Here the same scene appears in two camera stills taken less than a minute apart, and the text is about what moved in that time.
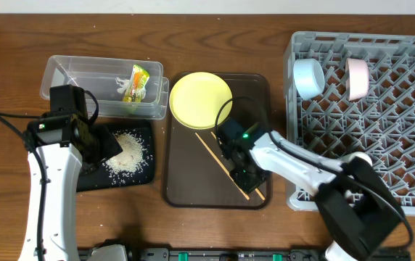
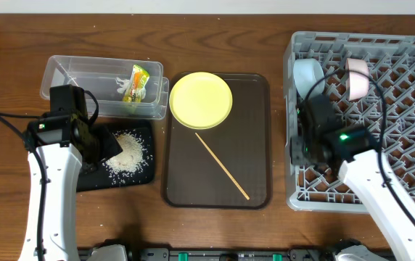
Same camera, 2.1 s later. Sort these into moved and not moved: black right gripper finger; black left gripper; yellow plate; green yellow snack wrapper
Moved: black right gripper finger
Not moved: black left gripper; yellow plate; green yellow snack wrapper
